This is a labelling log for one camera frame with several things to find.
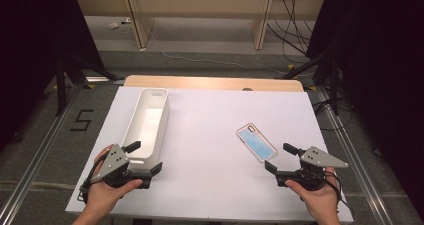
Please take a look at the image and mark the person's left hand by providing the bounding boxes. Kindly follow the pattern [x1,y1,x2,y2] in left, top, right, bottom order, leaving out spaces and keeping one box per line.
[83,145,144,216]

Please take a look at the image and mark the white table sheet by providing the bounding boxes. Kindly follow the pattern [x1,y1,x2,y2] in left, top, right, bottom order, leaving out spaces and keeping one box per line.
[65,85,354,223]

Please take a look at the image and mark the black curtain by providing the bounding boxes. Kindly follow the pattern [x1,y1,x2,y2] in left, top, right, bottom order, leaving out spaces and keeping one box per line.
[0,0,104,151]
[304,0,424,216]

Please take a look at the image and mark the white plastic bin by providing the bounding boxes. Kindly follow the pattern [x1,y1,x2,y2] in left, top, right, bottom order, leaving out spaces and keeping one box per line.
[120,87,170,172]

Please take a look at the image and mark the person's right hand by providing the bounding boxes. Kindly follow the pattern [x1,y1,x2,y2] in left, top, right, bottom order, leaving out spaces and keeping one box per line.
[284,166,341,221]

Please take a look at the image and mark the wooden desk frame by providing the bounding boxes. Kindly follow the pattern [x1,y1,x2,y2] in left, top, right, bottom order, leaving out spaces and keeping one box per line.
[73,0,327,51]

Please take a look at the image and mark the right hand-held gripper cable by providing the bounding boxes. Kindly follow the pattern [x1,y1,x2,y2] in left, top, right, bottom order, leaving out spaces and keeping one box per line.
[313,169,354,216]

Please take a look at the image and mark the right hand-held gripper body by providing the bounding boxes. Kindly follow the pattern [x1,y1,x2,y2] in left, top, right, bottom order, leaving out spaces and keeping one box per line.
[275,146,350,190]

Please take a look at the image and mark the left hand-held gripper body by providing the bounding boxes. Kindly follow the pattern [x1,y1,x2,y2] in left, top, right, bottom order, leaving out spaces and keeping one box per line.
[89,144,151,190]

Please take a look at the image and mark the black hanging cables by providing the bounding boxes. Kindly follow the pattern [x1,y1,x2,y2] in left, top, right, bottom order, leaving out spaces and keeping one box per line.
[266,0,316,64]

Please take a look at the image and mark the hand-held gripper cable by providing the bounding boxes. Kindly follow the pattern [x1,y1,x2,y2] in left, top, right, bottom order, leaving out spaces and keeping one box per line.
[77,150,111,204]
[313,169,354,216]

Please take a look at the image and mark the blue phone case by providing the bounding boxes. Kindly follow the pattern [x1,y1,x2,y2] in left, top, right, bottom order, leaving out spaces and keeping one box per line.
[235,122,278,163]

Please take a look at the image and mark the black floor cables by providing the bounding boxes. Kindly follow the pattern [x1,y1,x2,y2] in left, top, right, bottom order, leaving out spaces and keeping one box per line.
[313,96,354,133]

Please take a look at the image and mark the left hand-held gripper cable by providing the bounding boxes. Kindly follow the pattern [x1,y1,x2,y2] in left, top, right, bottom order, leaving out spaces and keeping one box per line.
[77,150,111,204]

